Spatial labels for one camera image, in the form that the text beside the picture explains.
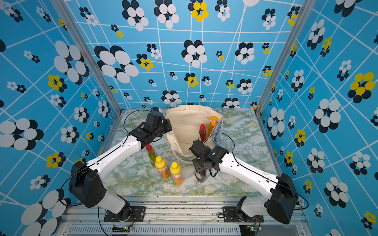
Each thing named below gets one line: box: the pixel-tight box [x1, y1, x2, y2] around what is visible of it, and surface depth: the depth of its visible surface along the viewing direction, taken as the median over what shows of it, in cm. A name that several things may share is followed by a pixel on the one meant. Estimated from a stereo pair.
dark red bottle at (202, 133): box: [198, 123, 207, 143], surface depth 90 cm
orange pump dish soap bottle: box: [207, 116, 218, 137], surface depth 85 cm
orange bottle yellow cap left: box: [154, 155, 170, 181], surface depth 72 cm
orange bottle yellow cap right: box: [169, 161, 183, 186], surface depth 70 cm
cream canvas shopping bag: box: [164, 104, 225, 163], surface depth 87 cm
